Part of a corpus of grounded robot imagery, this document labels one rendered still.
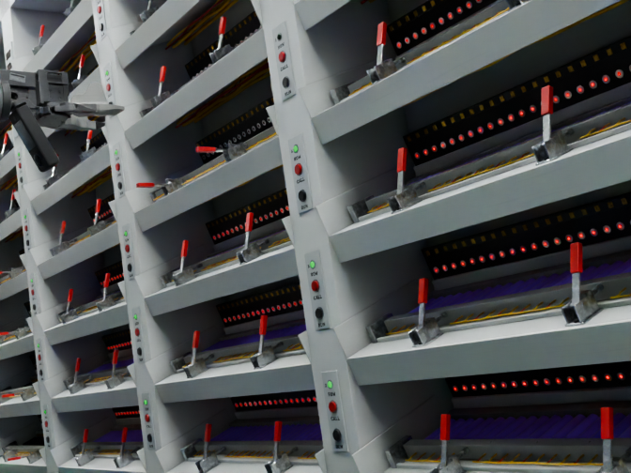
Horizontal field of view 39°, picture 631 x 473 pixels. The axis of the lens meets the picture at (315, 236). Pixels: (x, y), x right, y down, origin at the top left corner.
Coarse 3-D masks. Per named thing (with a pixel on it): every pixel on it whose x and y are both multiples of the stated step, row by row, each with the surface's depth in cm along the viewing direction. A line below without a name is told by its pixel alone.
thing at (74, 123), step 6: (72, 114) 162; (66, 120) 160; (72, 120) 160; (78, 120) 162; (84, 120) 163; (60, 126) 160; (66, 126) 160; (72, 126) 161; (78, 126) 161; (84, 126) 162; (90, 126) 164; (96, 126) 164; (102, 126) 166
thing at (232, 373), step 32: (288, 288) 173; (224, 320) 196; (256, 320) 186; (288, 320) 176; (192, 352) 178; (224, 352) 176; (256, 352) 167; (288, 352) 154; (160, 384) 187; (192, 384) 175; (224, 384) 165; (256, 384) 156; (288, 384) 148
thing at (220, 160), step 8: (272, 128) 155; (256, 136) 159; (264, 136) 158; (272, 136) 156; (248, 144) 162; (256, 144) 157; (216, 160) 172; (224, 160) 167; (200, 168) 177; (208, 168) 173; (184, 176) 183; (192, 176) 181; (184, 184) 184; (160, 192) 193
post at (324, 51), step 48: (288, 0) 141; (384, 0) 152; (336, 48) 143; (384, 48) 149; (336, 144) 139; (384, 144) 145; (288, 192) 143; (336, 192) 138; (336, 288) 134; (384, 288) 139; (432, 288) 145; (384, 384) 136; (432, 384) 141
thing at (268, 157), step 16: (272, 112) 145; (272, 144) 147; (240, 160) 156; (256, 160) 152; (272, 160) 149; (176, 176) 201; (208, 176) 166; (224, 176) 162; (240, 176) 158; (256, 176) 176; (128, 192) 194; (144, 192) 196; (176, 192) 177; (192, 192) 172; (208, 192) 168; (144, 208) 189; (160, 208) 184; (176, 208) 179; (144, 224) 192
